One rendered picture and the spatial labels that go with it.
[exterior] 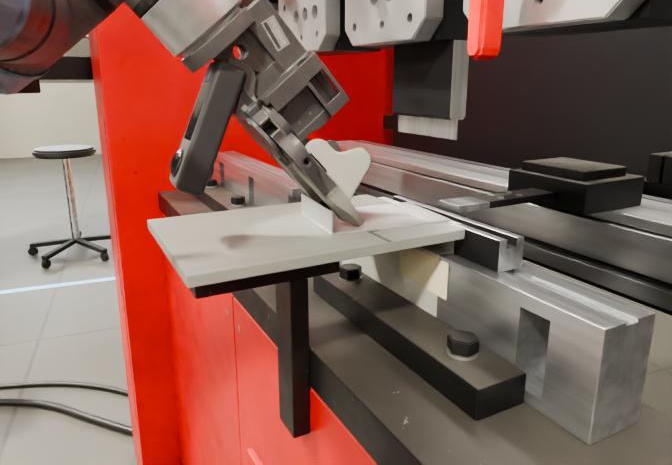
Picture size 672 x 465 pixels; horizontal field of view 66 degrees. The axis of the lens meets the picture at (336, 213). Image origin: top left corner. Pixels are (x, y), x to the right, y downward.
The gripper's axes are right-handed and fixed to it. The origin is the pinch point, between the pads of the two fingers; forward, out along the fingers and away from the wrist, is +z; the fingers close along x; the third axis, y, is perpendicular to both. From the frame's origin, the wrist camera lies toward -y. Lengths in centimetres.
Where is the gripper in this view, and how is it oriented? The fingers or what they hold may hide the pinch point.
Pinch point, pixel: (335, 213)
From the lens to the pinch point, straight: 52.2
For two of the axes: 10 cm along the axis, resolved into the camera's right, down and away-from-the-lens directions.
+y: 7.1, -6.9, 1.3
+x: -3.8, -2.3, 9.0
